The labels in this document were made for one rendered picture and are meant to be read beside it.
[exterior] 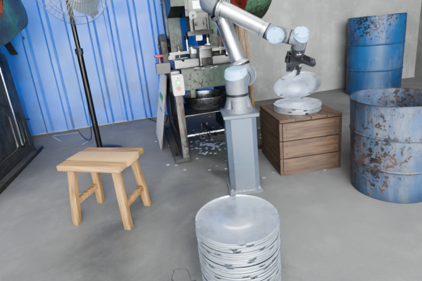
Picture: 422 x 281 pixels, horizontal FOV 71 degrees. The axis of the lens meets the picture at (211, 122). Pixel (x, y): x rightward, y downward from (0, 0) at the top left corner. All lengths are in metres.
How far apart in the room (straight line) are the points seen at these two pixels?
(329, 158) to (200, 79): 0.98
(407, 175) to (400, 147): 0.15
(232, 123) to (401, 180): 0.83
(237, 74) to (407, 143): 0.83
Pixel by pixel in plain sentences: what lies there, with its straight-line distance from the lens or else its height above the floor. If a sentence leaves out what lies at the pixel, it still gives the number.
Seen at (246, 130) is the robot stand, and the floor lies 0.36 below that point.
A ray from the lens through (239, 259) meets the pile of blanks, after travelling 1.01.
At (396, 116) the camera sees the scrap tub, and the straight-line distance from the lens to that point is 1.53.
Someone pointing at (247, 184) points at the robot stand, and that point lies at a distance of 1.67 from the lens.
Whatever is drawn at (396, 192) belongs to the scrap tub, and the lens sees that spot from 1.68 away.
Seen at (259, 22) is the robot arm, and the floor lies 0.89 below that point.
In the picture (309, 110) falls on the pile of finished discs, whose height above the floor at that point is 0.37.
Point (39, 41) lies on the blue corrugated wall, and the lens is 3.50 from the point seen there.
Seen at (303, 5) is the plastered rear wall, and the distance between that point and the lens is 3.98.
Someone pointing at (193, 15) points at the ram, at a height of 0.99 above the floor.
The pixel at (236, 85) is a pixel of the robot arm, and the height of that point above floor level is 0.60.
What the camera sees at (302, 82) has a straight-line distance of 1.93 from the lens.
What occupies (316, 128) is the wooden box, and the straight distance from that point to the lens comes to 1.83.
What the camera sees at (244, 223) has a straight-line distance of 1.05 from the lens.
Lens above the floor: 0.85
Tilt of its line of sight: 16 degrees down
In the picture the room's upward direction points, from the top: 6 degrees counter-clockwise
